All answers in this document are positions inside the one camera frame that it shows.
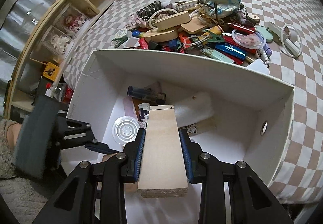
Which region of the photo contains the long wooden block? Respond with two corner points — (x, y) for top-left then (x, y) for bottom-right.
(137, 105), (188, 198)

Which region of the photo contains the clear round plastic lid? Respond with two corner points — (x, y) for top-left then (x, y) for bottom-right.
(112, 116), (140, 146)

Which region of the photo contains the plastic bottle red cap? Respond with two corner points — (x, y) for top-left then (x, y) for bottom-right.
(46, 83), (73, 104)

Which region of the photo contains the small printed can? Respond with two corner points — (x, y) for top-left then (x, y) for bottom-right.
(138, 103), (150, 129)

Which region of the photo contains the dark blue tube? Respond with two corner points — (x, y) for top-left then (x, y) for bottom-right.
(127, 86), (166, 105)

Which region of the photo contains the wooden shelf unit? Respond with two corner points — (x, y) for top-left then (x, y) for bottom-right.
(1, 0), (115, 119)

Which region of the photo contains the white storage box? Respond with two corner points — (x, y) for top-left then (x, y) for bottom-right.
(60, 49), (296, 224)

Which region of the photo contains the frosted bottle orange cap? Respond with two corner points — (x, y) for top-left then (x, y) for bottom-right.
(174, 92), (215, 127)

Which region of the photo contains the green clip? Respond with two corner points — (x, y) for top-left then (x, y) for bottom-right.
(111, 36), (128, 48)

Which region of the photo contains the white round tape measure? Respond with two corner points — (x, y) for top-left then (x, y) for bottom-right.
(114, 28), (128, 39)

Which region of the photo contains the white power bank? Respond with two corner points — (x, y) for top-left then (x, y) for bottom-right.
(246, 58), (270, 75)

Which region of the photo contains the brown hair claw clip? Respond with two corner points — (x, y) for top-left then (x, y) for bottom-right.
(136, 1), (162, 18)

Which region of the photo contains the white pen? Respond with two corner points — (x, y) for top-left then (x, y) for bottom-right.
(257, 48), (269, 68)

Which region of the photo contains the blue lighter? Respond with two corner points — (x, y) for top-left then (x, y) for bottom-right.
(215, 43), (246, 61)

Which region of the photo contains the green round compact mirror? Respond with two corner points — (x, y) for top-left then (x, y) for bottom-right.
(255, 25), (274, 43)

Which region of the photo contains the floral fabric pouch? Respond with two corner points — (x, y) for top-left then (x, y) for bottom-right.
(201, 0), (241, 19)

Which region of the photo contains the checkered bed sheet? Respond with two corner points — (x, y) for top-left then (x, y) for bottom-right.
(64, 0), (322, 204)

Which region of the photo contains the wooden block with cord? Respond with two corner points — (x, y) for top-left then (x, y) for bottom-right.
(148, 8), (191, 31)

